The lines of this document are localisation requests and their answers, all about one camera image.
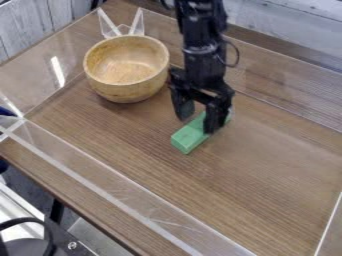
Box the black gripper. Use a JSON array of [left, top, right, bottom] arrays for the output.
[[170, 67, 235, 134]]

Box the green rectangular block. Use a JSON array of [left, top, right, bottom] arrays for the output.
[[170, 109, 235, 155]]

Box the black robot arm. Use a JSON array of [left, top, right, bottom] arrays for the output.
[[170, 0, 239, 134]]

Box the light wooden bowl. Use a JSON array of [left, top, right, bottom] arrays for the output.
[[83, 35, 170, 103]]

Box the blue object at left edge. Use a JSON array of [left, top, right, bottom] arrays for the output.
[[0, 106, 19, 175]]

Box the black table leg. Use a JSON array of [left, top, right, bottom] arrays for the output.
[[49, 199, 64, 224]]

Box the clear acrylic tray wall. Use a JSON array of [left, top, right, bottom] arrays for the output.
[[0, 15, 342, 256]]

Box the black metal bracket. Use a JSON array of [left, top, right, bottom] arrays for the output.
[[45, 219, 98, 256]]

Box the black cable loop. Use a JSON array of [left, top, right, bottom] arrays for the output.
[[0, 217, 56, 256]]

